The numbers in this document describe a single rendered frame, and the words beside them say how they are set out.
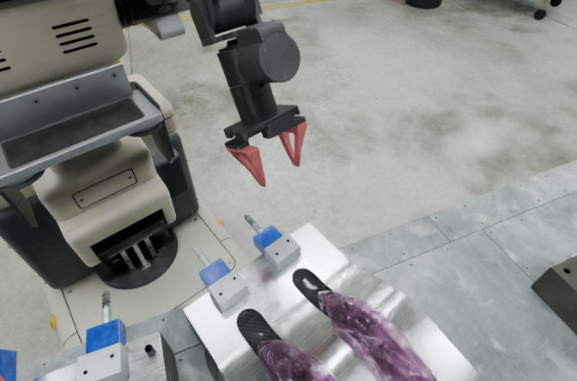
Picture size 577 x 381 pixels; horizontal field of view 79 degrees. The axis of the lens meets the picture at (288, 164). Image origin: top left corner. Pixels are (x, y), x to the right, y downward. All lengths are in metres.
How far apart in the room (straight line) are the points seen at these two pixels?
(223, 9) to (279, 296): 0.42
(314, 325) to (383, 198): 1.39
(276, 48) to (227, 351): 0.41
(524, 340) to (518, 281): 0.11
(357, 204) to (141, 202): 1.23
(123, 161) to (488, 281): 0.74
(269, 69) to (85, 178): 0.50
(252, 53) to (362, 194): 1.52
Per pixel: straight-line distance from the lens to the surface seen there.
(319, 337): 0.54
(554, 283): 0.75
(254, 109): 0.49
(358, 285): 0.59
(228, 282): 0.58
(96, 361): 0.54
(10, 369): 0.58
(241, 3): 0.49
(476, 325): 0.70
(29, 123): 0.68
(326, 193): 1.86
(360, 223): 1.76
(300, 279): 0.61
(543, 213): 0.92
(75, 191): 0.81
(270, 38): 0.42
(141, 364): 0.55
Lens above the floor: 1.39
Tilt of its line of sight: 44 degrees down
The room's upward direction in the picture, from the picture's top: straight up
